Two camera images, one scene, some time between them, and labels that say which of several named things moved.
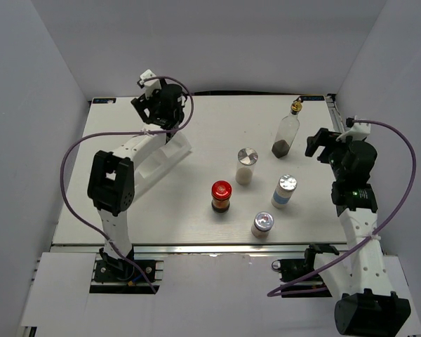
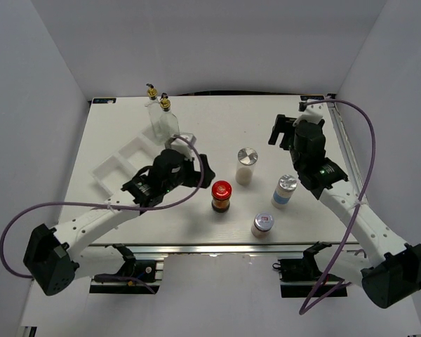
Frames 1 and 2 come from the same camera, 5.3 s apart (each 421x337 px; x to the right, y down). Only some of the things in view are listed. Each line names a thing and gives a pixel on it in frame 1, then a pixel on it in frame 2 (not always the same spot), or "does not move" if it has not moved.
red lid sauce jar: x=221 y=192 does not move
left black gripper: x=140 y=104 to x=195 y=177
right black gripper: x=323 y=138 to x=282 y=125
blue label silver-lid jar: x=281 y=195 does not move
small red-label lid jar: x=262 y=223 does not move
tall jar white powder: x=247 y=157 does not move
